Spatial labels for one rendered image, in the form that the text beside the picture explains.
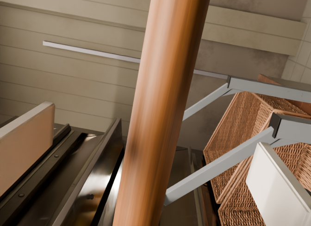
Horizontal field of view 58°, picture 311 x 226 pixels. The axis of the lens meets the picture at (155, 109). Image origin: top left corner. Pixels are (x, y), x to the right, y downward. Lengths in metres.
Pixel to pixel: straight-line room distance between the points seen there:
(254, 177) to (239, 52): 2.82
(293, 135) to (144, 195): 0.48
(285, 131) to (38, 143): 0.50
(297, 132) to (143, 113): 0.49
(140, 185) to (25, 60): 3.20
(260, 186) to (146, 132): 0.07
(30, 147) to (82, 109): 3.09
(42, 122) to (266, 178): 0.13
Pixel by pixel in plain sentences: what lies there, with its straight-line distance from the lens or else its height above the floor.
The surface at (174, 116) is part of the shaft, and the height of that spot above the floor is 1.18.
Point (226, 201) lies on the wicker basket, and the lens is 1.28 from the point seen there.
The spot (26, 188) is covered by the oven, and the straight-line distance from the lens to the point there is 1.31.
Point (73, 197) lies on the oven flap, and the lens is 1.00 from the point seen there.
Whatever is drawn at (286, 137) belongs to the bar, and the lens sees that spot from 0.61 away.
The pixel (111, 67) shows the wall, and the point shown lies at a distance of 3.03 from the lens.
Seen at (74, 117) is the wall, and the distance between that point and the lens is 3.32.
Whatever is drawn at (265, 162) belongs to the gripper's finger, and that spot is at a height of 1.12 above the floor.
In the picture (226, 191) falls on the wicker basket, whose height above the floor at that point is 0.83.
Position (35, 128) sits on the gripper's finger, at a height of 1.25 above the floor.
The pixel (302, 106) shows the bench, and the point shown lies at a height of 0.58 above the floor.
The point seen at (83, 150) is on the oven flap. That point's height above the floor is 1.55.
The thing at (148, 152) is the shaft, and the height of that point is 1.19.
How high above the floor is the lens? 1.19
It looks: level
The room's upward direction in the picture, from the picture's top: 79 degrees counter-clockwise
